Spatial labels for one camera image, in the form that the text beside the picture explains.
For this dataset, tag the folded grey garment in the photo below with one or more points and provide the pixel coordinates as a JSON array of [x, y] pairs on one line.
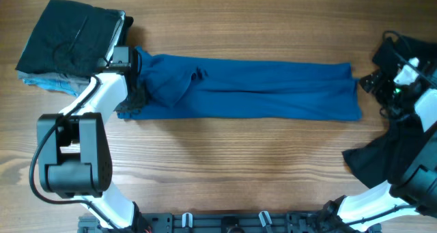
[[73, 81]]

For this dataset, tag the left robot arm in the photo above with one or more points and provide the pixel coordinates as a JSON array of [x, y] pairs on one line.
[[72, 162]]

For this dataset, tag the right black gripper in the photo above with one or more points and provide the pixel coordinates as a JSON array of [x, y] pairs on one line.
[[386, 80]]

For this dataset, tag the black polo shirt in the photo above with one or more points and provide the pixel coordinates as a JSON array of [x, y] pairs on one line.
[[388, 156]]

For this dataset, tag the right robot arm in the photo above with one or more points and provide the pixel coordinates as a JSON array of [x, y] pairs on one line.
[[413, 193]]

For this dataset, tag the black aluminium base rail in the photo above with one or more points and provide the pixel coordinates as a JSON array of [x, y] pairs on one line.
[[263, 222]]

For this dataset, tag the folded dark green garment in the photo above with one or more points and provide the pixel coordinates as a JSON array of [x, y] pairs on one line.
[[73, 38]]

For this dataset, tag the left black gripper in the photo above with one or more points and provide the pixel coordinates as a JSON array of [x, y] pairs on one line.
[[140, 97]]

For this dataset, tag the blue polo shirt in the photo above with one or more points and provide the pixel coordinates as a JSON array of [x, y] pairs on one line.
[[192, 87]]

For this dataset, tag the folded light blue garment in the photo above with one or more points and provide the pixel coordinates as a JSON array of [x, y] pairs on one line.
[[51, 84]]

